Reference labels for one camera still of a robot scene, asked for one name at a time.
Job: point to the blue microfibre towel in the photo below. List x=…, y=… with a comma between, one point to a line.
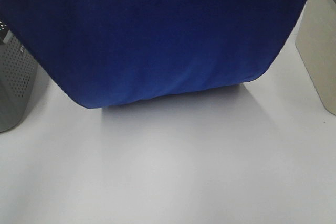
x=115, y=52

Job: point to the grey perforated laundry basket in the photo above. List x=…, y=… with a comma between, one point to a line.
x=18, y=71

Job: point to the beige storage box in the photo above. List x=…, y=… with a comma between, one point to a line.
x=316, y=45

